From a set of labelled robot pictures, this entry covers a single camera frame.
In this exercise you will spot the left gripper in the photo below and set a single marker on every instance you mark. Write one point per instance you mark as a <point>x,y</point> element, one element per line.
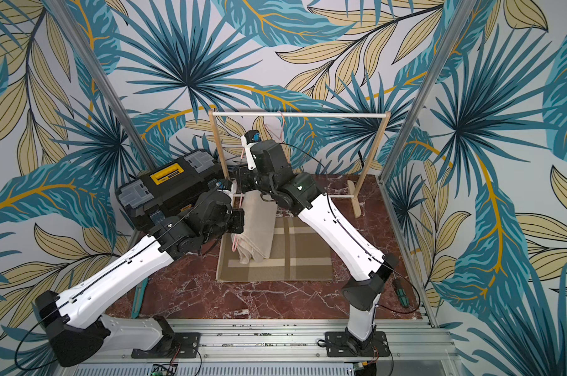
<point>238,215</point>

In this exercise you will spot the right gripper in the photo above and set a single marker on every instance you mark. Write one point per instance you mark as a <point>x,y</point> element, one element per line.
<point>242,178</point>

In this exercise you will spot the beige wool scarf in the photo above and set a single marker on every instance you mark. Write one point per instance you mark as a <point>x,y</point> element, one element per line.
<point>255,242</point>

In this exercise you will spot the brown plaid scarf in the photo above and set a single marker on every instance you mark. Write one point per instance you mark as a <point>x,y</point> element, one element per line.
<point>298,253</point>

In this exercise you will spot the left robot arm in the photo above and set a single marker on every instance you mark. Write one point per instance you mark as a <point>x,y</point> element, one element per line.
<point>75,320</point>

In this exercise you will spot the black yellow toolbox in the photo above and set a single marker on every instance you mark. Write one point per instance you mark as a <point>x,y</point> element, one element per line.
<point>168,190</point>

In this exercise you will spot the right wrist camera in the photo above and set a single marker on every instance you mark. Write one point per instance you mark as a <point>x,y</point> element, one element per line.
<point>248,140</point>

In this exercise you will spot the green handled screwdriver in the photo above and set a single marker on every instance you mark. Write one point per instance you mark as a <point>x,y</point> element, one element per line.
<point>401,293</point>

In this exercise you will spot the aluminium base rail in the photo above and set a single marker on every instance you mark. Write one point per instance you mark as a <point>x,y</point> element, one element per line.
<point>295,341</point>

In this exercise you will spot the right aluminium frame post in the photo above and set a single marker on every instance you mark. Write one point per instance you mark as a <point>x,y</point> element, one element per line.
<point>456,24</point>

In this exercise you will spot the aluminium frame post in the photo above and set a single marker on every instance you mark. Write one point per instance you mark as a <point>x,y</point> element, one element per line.
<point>73,32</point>
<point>456,24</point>

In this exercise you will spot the left aluminium frame post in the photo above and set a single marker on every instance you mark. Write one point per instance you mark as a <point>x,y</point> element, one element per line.
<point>73,32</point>

